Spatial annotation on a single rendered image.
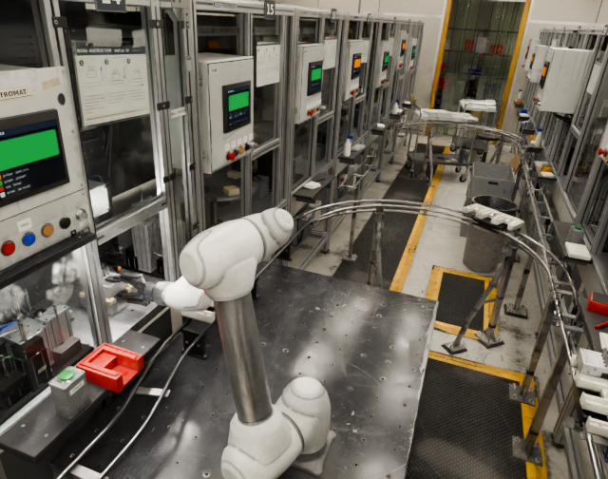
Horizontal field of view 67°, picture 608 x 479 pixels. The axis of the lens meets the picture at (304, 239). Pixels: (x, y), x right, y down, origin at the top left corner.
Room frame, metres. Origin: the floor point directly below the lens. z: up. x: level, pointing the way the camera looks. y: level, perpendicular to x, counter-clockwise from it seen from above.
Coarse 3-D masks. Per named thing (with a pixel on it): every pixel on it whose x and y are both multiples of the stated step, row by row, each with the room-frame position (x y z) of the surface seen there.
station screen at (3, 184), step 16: (16, 128) 1.07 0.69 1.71; (32, 128) 1.11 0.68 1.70; (48, 128) 1.16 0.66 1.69; (48, 160) 1.14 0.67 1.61; (0, 176) 1.01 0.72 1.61; (16, 176) 1.05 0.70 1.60; (32, 176) 1.09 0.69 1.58; (48, 176) 1.13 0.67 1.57; (64, 176) 1.18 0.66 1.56; (0, 192) 1.00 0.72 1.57; (16, 192) 1.04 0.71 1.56
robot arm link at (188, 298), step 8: (184, 280) 1.41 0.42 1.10; (168, 288) 1.40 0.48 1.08; (176, 288) 1.38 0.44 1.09; (184, 288) 1.38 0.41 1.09; (192, 288) 1.37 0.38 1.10; (168, 296) 1.37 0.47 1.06; (176, 296) 1.36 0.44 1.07; (184, 296) 1.35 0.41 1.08; (192, 296) 1.35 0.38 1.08; (200, 296) 1.35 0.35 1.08; (168, 304) 1.37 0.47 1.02; (176, 304) 1.35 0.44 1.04; (184, 304) 1.34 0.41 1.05; (192, 304) 1.34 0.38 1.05; (200, 304) 1.34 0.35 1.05; (208, 304) 1.37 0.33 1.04
